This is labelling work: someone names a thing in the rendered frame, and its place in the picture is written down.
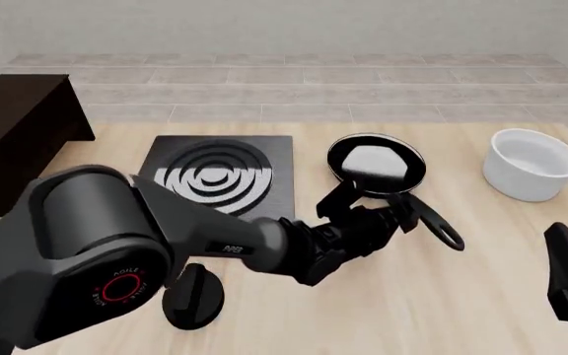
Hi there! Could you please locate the black frying pan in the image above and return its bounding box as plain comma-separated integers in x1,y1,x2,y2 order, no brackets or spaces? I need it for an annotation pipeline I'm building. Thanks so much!
326,132,465,253

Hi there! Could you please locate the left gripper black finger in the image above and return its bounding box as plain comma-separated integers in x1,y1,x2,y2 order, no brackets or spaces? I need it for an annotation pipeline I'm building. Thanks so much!
389,193,420,234
316,179,363,219

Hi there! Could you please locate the round black stove knob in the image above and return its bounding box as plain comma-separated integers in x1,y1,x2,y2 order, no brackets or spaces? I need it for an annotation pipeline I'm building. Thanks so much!
162,262,226,331

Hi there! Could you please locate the white round bowl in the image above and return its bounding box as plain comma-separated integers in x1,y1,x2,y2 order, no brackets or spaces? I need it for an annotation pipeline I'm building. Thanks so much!
482,127,568,204

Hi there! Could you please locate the dark wooden cabinet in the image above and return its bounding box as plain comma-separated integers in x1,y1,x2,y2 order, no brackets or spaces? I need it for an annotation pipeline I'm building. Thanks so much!
0,74,97,219

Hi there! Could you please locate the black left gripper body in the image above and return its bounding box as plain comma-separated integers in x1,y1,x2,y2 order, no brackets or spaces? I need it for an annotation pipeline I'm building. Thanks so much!
331,204,400,240

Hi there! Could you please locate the flat black stove plate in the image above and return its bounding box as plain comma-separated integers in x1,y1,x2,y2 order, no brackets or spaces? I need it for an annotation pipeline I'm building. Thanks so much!
137,134,296,219

